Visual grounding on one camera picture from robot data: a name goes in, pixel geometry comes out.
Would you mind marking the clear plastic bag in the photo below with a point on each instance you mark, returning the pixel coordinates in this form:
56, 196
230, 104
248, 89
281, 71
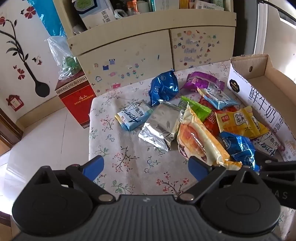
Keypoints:
63, 58

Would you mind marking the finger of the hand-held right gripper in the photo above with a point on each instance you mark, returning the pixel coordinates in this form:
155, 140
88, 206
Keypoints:
279, 178
277, 166

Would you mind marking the green snack packet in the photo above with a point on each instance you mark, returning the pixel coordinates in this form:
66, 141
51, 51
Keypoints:
197, 107

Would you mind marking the brown wooden door frame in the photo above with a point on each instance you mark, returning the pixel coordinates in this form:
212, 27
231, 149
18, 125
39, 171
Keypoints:
7, 129

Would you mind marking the cardboard box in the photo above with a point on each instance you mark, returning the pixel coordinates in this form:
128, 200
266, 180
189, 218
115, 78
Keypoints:
261, 99

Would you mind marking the blue plastic sheet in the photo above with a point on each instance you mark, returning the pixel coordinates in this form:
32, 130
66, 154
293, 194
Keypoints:
48, 18

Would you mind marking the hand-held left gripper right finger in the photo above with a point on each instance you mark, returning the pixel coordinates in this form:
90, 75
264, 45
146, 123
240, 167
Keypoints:
196, 167

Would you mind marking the light blue white snack packet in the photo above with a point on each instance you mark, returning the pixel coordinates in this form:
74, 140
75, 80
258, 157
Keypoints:
268, 143
133, 114
219, 97

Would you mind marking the yellow snack packet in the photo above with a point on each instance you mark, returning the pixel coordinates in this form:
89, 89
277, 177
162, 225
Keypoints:
240, 122

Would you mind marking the orange bread packet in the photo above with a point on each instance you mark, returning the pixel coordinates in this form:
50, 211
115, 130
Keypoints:
201, 141

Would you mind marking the blue foil snack packet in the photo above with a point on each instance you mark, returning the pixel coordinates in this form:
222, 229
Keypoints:
164, 87
240, 148

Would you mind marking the silver fridge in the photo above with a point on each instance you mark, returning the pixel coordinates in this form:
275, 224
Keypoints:
261, 27

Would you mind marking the cream shelf cabinet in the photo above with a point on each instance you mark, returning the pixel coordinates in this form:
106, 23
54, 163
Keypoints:
129, 46

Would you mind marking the white blue medicine box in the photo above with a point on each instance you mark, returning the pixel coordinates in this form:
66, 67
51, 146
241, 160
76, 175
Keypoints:
97, 14

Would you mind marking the black vase wall decal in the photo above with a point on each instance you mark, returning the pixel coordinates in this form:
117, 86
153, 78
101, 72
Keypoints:
41, 88

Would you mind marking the silver foil snack packet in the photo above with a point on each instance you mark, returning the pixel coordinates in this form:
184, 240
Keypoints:
160, 127

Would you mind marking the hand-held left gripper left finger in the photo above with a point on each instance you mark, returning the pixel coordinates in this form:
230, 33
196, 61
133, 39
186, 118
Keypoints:
93, 168

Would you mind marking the red house wall decal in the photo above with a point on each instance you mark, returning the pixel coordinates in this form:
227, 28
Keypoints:
14, 103

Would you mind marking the red patterned snack packet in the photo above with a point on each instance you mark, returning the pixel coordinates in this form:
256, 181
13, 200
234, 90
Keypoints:
211, 122

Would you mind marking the red carton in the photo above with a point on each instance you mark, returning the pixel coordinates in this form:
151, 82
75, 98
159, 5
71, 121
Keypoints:
74, 99

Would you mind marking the purple snack packet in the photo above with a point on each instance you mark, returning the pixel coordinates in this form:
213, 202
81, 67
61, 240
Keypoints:
203, 81

